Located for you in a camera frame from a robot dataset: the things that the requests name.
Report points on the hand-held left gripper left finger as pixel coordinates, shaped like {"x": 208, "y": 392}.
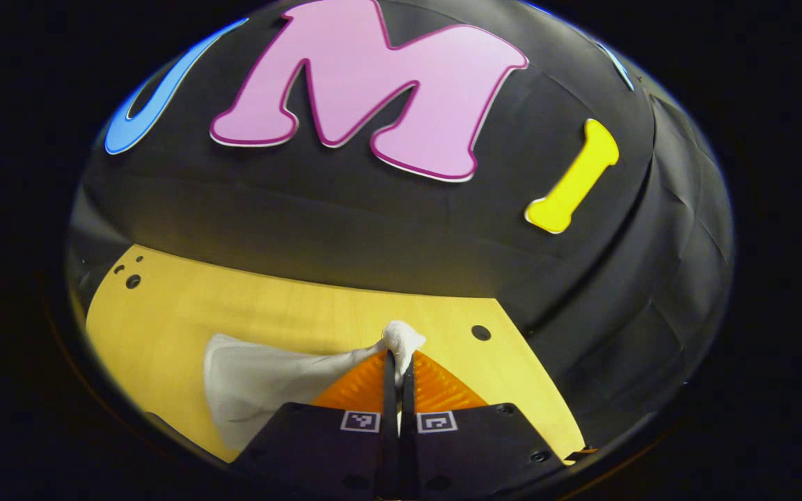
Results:
{"x": 390, "y": 431}

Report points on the white jeans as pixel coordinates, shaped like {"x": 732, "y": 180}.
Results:
{"x": 262, "y": 383}

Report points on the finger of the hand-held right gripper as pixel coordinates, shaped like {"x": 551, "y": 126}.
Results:
{"x": 582, "y": 453}

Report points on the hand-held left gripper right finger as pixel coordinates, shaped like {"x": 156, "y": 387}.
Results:
{"x": 408, "y": 431}

